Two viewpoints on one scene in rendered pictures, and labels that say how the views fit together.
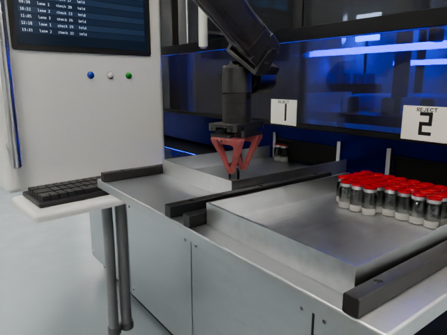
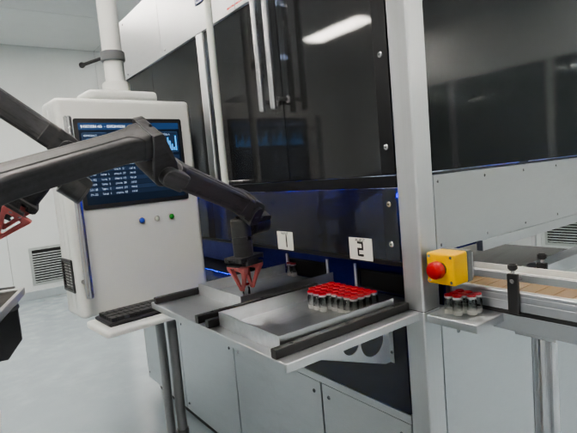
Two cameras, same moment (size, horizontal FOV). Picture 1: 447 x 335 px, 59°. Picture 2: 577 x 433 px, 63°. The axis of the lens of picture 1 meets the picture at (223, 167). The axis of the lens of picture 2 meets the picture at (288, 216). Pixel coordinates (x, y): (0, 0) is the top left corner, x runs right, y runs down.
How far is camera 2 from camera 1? 61 cm
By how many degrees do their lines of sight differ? 7
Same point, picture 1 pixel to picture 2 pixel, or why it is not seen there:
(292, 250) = (257, 332)
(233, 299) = (269, 393)
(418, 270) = (317, 337)
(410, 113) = (352, 242)
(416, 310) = (306, 355)
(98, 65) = (148, 211)
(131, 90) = (174, 227)
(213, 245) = (221, 337)
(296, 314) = (311, 396)
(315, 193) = (298, 300)
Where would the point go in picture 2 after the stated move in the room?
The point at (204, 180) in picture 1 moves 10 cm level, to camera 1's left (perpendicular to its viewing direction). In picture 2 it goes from (225, 297) to (191, 300)
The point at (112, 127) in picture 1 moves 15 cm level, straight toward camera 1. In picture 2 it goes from (160, 259) to (160, 265)
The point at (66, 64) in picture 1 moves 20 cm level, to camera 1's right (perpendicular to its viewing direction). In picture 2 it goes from (123, 215) to (179, 210)
